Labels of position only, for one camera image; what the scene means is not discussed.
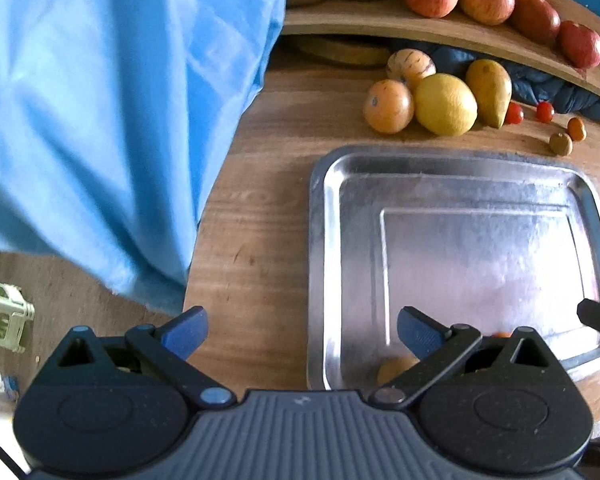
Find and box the striped pepino melon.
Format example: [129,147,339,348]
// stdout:
[386,48,437,83]

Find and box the brown longan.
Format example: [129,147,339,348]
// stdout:
[549,132,574,156]

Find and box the orange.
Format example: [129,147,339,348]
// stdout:
[363,79,415,135]

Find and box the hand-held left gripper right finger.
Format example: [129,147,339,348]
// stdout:
[369,306,567,408]

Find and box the curved wooden shelf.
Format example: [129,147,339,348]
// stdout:
[280,0,600,111]

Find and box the yellow lemon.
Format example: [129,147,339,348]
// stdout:
[414,73,478,137]

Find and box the yellow pear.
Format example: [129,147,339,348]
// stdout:
[465,59,512,128]

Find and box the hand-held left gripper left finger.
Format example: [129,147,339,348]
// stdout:
[39,306,237,408]

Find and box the light blue cloth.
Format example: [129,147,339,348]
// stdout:
[0,0,288,313]

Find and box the metal tray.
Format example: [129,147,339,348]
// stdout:
[306,145,600,392]

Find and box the pale green plastic crate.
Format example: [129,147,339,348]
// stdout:
[0,280,35,352]

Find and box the dark blue jacket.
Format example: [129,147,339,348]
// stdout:
[395,40,600,122]

